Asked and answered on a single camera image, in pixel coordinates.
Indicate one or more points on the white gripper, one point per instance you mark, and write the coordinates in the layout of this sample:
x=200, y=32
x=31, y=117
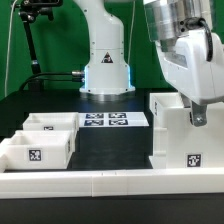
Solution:
x=187, y=70

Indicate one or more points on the white drawer cabinet box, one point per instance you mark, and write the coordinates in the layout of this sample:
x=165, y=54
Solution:
x=179, y=144

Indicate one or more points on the white front drawer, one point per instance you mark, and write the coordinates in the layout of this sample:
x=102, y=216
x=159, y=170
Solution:
x=37, y=150

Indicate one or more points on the white drawer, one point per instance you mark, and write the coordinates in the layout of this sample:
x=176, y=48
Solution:
x=52, y=121
x=37, y=150

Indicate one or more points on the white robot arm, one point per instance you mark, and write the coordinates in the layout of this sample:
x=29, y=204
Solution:
x=107, y=74

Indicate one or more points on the white rear drawer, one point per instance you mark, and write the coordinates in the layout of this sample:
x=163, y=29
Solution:
x=52, y=121

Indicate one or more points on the white fiducial marker sheet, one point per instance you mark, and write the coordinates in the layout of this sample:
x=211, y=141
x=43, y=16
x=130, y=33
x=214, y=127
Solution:
x=113, y=119

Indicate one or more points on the white table border fence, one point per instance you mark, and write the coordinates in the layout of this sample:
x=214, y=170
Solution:
x=62, y=183

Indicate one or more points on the black camera stand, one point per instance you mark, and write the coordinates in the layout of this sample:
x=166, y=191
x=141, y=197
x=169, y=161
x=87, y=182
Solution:
x=29, y=10

